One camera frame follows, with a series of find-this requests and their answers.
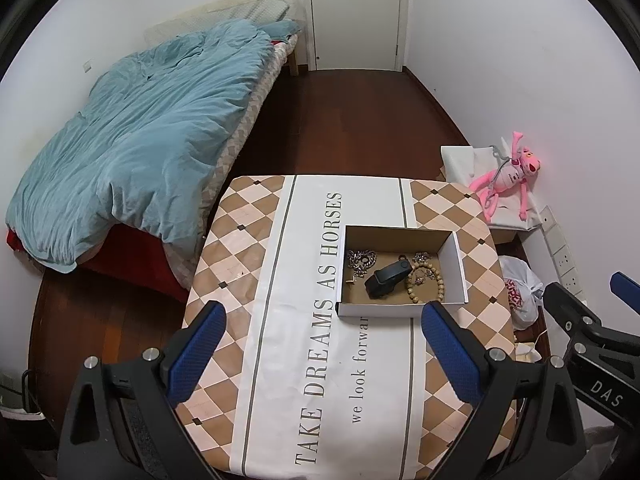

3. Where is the black smart watch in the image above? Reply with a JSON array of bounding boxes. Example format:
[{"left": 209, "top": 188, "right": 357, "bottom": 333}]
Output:
[{"left": 364, "top": 255, "right": 412, "bottom": 299}]

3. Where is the teal blue duvet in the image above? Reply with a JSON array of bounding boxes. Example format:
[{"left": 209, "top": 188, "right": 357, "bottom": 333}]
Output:
[{"left": 6, "top": 20, "right": 300, "bottom": 273}]

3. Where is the chunky silver chain bracelet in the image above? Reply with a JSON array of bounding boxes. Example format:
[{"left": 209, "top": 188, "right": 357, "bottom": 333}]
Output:
[{"left": 347, "top": 248, "right": 379, "bottom": 279}]

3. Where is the white pillow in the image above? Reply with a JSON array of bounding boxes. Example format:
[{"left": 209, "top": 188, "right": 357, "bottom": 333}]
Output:
[{"left": 143, "top": 0, "right": 306, "bottom": 47}]

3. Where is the thin silver chain bracelet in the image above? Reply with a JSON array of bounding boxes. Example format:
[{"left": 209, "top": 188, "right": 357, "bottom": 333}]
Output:
[{"left": 410, "top": 251, "right": 432, "bottom": 283}]

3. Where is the pink panther plush toy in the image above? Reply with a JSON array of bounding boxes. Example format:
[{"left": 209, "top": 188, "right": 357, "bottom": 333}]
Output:
[{"left": 469, "top": 131, "right": 541, "bottom": 222}]

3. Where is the wooden bead bracelet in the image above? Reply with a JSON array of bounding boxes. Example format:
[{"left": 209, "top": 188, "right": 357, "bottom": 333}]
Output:
[{"left": 404, "top": 264, "right": 446, "bottom": 305}]

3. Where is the white cardboard box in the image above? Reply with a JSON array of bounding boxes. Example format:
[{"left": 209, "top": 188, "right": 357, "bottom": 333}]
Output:
[{"left": 336, "top": 226, "right": 469, "bottom": 318}]

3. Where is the bed mattress patterned sheet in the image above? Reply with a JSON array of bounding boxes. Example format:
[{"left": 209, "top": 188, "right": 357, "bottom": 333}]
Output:
[{"left": 163, "top": 34, "right": 298, "bottom": 289}]

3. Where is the checkered tablecloth with lettering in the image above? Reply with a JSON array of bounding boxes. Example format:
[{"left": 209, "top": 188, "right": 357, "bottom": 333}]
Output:
[{"left": 177, "top": 176, "right": 514, "bottom": 479}]

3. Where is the white wall power strip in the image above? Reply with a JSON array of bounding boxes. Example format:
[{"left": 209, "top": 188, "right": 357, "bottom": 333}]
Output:
[{"left": 539, "top": 206, "right": 587, "bottom": 304}]

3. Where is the white door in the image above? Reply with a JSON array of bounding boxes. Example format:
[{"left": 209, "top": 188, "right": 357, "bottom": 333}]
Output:
[{"left": 303, "top": 0, "right": 409, "bottom": 72}]

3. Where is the white plastic bag red print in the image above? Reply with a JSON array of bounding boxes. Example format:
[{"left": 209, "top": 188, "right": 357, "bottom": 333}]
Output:
[{"left": 499, "top": 256, "right": 544, "bottom": 330}]

